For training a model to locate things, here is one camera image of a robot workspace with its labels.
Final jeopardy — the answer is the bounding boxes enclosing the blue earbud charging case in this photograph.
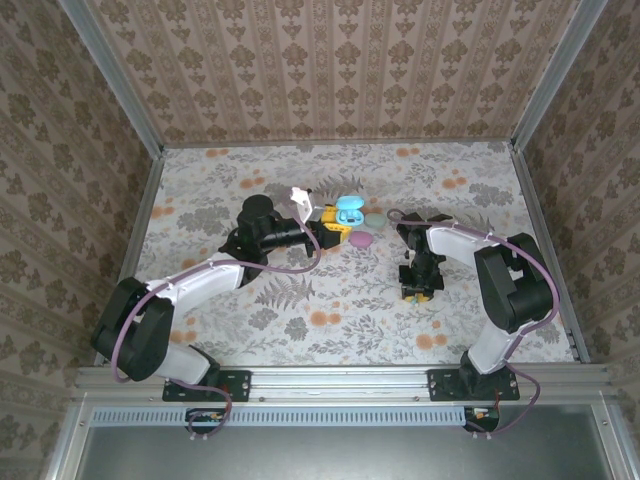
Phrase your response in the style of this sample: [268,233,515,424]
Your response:
[333,194,367,227]

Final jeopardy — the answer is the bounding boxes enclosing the wide aluminium extrusion beam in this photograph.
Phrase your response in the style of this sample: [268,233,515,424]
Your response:
[72,363,617,405]

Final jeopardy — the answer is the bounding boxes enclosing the grey metal panel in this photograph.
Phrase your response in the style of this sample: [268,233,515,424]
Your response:
[47,402,640,480]

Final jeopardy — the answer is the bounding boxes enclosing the small wired connector board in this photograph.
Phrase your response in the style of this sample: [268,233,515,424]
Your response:
[185,407,227,435]
[463,405,501,434]

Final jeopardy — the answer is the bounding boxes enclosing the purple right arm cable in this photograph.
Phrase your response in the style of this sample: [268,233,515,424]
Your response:
[386,208,561,441]

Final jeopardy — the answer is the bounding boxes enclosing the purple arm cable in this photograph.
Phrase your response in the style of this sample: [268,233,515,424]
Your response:
[112,197,324,442]
[386,208,561,441]

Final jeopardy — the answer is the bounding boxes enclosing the slotted grey cable duct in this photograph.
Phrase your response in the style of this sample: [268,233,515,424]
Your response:
[91,405,471,428]

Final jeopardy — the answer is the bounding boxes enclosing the thin aluminium frame rail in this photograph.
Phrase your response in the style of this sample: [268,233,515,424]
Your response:
[160,141,517,150]

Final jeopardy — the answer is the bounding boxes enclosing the aluminium corner post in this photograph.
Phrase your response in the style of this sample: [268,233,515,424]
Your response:
[57,0,165,159]
[510,0,611,154]

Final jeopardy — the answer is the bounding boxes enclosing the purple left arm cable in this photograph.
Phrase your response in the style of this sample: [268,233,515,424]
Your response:
[112,197,324,442]

